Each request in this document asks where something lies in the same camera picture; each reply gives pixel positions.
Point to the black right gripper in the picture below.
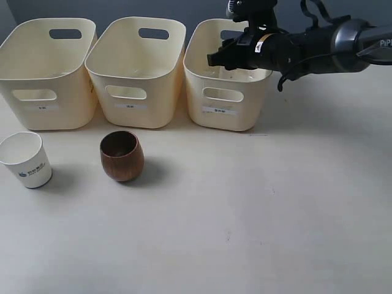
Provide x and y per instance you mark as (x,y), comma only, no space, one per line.
(260,50)

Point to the cream bin plastic label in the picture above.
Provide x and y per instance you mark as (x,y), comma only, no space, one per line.
(216,97)

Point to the brown wooden cup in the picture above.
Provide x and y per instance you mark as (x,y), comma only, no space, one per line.
(122,156)

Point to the white paper cup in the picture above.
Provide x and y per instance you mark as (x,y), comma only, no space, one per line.
(25,157)

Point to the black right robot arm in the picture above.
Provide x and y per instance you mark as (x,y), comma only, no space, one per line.
(350,46)

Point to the cream bin wood label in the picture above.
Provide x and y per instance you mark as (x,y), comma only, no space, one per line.
(43,75)

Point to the cream bin paper label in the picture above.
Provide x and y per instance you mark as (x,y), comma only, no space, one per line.
(136,67)

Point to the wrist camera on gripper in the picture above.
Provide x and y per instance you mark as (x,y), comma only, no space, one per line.
(256,12)

